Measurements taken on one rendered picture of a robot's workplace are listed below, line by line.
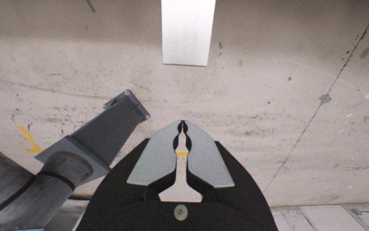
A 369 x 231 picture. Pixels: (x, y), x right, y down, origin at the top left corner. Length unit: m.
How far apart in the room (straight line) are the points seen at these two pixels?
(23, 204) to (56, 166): 0.14
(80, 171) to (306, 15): 1.60
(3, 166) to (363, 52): 2.11
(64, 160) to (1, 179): 0.17
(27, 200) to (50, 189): 0.06
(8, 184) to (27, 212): 0.11
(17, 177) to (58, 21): 1.00
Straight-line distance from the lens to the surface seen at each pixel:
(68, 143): 0.67
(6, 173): 0.62
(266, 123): 1.40
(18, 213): 0.64
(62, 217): 3.23
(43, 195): 0.65
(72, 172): 0.68
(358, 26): 1.58
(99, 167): 0.70
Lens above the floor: 0.94
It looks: 62 degrees down
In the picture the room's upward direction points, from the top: 180 degrees clockwise
